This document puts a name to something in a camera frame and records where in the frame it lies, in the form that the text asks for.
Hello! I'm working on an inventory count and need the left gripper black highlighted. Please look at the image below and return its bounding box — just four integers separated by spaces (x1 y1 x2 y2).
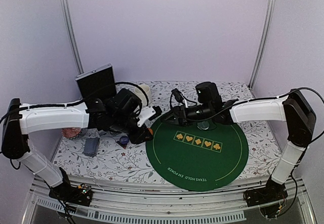
111 113 153 144

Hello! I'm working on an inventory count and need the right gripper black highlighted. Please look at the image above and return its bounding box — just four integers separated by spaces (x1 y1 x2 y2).
160 104 212 128

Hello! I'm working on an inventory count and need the purple small blind button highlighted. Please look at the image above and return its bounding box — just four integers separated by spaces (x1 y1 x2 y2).
119 136 130 145

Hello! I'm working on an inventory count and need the clear dealer button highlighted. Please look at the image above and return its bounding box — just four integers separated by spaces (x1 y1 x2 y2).
197 121 210 131

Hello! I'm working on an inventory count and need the aluminium poker chip case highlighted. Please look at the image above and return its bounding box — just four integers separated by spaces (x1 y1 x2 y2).
75 62 132 136

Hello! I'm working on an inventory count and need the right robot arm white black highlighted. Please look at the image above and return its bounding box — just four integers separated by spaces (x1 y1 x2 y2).
161 82 317 202

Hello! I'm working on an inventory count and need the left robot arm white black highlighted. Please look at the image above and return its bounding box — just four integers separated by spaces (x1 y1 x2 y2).
1 89 159 201

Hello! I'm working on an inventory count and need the black triangular button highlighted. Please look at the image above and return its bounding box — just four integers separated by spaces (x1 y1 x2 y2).
119 143 127 149

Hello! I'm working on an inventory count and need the white ceramic cup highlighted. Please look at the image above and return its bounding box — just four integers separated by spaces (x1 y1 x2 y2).
134 84 152 107

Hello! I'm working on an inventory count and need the green round poker mat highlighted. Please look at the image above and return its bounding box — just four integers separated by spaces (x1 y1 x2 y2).
146 120 249 192

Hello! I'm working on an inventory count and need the blue playing card deck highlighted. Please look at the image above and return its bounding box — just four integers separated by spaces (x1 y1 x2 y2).
83 137 100 157

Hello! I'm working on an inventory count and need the red patterned bowl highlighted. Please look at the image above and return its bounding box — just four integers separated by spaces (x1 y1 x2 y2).
62 128 82 139

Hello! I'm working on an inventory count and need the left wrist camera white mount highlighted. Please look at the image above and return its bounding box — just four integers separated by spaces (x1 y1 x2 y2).
137 106 162 127

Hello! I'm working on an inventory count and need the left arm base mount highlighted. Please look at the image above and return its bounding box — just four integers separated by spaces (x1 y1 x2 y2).
49 183 93 207

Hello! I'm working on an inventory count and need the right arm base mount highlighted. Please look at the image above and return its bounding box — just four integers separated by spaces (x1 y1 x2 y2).
243 182 288 207

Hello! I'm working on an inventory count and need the right aluminium frame post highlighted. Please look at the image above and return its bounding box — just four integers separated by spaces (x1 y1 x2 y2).
248 0 276 91

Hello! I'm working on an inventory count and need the aluminium frame post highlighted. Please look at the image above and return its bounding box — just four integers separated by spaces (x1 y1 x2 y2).
248 0 276 91
60 0 84 74

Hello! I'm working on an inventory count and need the left aluminium frame post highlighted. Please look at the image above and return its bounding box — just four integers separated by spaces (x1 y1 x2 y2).
60 0 84 74

